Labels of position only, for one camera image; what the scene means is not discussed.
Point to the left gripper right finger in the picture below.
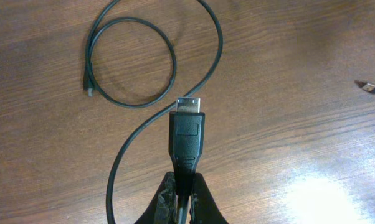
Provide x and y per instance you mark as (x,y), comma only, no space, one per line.
(203,207)

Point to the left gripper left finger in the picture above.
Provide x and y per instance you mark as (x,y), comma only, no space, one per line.
(162,207)

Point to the black USB cable thin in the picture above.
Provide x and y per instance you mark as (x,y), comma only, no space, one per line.
(366,86)

